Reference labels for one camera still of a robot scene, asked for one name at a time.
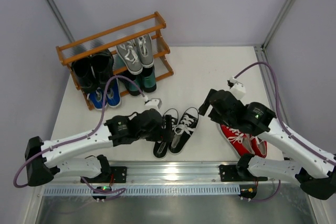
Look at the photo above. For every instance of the grey sneaker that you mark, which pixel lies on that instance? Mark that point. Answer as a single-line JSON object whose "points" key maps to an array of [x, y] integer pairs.
{"points": [[144, 50], [129, 56]]}

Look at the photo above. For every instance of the black loafer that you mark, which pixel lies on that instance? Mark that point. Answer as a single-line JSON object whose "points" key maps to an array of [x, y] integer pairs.
{"points": [[102, 64], [84, 76]]}

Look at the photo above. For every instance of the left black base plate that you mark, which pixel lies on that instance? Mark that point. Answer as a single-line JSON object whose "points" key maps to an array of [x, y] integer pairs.
{"points": [[115, 174]]}

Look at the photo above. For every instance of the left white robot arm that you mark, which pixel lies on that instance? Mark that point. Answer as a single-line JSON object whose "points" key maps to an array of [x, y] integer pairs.
{"points": [[47, 160]]}

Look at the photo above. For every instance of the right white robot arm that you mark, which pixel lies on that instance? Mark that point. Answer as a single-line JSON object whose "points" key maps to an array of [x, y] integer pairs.
{"points": [[310, 168]]}

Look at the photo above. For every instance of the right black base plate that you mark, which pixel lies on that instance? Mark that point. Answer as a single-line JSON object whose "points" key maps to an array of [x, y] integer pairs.
{"points": [[228, 173]]}

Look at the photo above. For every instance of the slotted cable duct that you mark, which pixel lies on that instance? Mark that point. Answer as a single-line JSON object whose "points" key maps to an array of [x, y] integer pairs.
{"points": [[147, 190]]}

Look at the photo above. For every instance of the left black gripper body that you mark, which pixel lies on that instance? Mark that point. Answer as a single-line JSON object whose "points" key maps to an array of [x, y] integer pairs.
{"points": [[163, 128]]}

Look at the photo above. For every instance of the wooden shoe shelf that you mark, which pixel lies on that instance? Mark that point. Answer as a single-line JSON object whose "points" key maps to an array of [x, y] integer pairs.
{"points": [[151, 24]]}

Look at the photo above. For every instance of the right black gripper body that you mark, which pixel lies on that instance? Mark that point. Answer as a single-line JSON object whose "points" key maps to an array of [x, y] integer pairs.
{"points": [[213, 102]]}

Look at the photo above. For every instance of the aluminium mounting rail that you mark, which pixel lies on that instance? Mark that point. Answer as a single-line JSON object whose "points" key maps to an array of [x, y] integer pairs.
{"points": [[136, 171]]}

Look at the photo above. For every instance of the red sneaker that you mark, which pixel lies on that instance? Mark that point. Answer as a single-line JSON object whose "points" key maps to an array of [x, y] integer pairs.
{"points": [[258, 146], [239, 142]]}

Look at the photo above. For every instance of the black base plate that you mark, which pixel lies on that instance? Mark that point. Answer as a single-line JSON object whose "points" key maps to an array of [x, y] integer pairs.
{"points": [[115, 174], [228, 173]]}

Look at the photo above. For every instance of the blue sneaker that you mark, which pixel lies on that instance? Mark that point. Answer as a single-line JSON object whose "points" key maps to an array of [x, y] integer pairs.
{"points": [[96, 98], [113, 94]]}

